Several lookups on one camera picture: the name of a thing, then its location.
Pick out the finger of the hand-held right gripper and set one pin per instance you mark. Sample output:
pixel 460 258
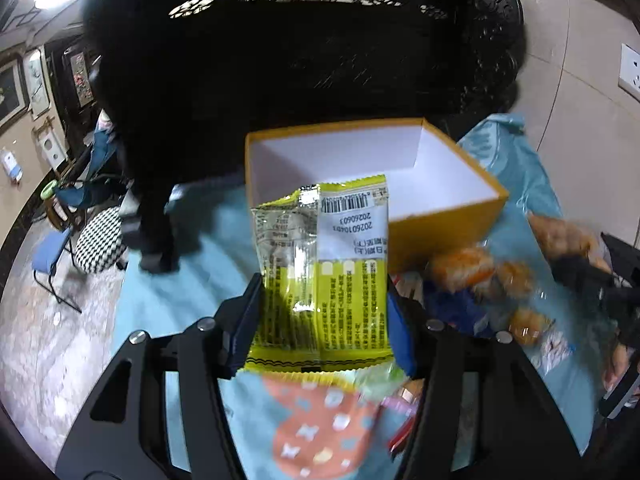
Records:
pixel 590 282
pixel 622 257

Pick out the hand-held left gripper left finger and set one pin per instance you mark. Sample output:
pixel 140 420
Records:
pixel 242 330

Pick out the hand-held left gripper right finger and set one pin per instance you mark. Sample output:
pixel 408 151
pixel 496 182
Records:
pixel 400 335

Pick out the yellow barcode snack packet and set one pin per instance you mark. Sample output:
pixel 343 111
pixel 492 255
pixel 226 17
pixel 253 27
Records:
pixel 345 285

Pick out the yellow cardboard box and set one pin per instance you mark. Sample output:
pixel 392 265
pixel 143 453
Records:
pixel 450 220

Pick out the person's right hand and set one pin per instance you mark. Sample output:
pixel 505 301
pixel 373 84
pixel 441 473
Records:
pixel 616 370

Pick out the light blue printed cloth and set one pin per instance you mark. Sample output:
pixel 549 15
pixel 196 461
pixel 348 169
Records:
pixel 200 300

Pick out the dark blue snack packet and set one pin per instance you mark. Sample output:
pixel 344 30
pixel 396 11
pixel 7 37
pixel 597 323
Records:
pixel 457 312

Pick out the small clear pastry packet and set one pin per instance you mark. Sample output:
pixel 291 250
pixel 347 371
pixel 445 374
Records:
pixel 530 327

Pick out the houndstooth stool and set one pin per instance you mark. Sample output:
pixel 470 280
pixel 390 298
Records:
pixel 100 240

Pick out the black stand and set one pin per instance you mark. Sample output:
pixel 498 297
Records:
pixel 150 185

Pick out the blue folding chair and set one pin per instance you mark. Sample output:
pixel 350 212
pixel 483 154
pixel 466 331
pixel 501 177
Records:
pixel 85 185

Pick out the green round object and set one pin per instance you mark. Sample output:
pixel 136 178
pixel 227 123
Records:
pixel 48 189

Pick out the dark carved wooden chair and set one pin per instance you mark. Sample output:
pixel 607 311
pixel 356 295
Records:
pixel 325 60

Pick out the dark floral cabinet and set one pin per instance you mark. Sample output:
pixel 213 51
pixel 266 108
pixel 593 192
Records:
pixel 80 77

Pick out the white framed picture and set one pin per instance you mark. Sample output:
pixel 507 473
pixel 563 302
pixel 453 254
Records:
pixel 36 82

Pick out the dark framed picture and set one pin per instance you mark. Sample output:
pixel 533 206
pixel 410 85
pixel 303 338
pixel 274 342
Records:
pixel 10 92

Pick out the white wall socket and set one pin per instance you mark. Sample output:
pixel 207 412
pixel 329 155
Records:
pixel 631 67

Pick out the white wall paper holder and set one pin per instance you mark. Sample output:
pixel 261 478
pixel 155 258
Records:
pixel 51 147

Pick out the white wall device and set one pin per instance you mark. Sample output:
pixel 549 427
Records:
pixel 11 165

